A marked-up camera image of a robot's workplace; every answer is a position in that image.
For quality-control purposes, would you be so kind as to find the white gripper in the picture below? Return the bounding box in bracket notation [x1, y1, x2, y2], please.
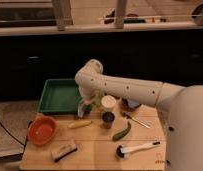
[79, 85, 95, 104]

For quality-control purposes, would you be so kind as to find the black cable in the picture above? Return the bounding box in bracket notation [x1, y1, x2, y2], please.
[0, 116, 27, 148]

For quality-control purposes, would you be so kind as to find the white cup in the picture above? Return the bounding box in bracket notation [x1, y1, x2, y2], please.
[101, 95, 116, 112]

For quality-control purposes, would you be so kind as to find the green pear toy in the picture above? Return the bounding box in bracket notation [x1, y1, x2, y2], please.
[92, 92, 104, 107]

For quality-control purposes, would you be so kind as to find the small grey towel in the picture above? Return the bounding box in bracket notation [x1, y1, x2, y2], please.
[78, 101, 92, 118]

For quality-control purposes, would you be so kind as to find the orange plastic bowl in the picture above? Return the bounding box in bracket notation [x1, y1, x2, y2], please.
[27, 116, 57, 146]

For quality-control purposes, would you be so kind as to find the white handled dish brush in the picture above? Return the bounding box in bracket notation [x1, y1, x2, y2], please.
[116, 141, 160, 158]

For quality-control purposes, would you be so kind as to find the yellow banana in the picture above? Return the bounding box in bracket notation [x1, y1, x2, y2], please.
[68, 120, 92, 129]

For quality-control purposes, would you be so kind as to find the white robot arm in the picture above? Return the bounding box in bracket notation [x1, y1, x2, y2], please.
[75, 59, 203, 171]

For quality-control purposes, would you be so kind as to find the dark small cup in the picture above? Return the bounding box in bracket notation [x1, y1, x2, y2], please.
[102, 112, 115, 129]

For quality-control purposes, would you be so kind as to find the wooden cutting board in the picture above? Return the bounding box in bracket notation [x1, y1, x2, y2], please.
[20, 105, 166, 171]

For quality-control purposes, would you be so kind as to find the green plastic tray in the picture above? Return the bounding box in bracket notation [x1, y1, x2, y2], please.
[38, 79, 81, 115]

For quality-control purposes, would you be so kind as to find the green cucumber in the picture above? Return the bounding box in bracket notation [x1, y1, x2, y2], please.
[112, 121, 131, 142]

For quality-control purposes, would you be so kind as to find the metal knife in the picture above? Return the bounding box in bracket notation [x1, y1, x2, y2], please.
[122, 112, 150, 129]

